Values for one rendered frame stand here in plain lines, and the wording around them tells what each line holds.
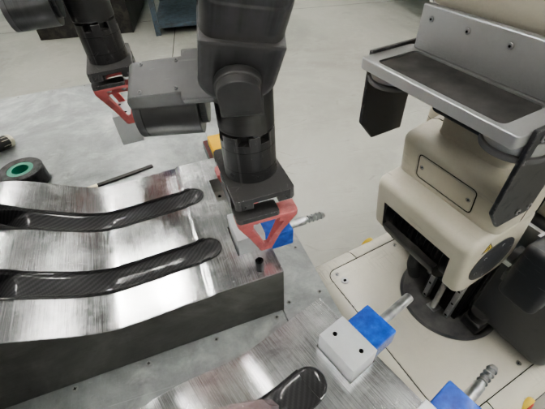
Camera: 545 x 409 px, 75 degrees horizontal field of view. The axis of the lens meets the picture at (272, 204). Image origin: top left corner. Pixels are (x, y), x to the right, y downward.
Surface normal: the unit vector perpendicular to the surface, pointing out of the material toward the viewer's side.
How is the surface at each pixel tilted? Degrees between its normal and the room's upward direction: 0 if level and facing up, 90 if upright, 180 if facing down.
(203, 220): 0
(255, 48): 119
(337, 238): 0
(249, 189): 2
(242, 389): 26
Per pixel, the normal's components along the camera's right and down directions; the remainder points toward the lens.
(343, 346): -0.03, -0.72
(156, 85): -0.08, -0.29
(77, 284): 0.40, -0.71
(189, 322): 0.35, 0.64
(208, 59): 0.08, 0.95
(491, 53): -0.88, 0.35
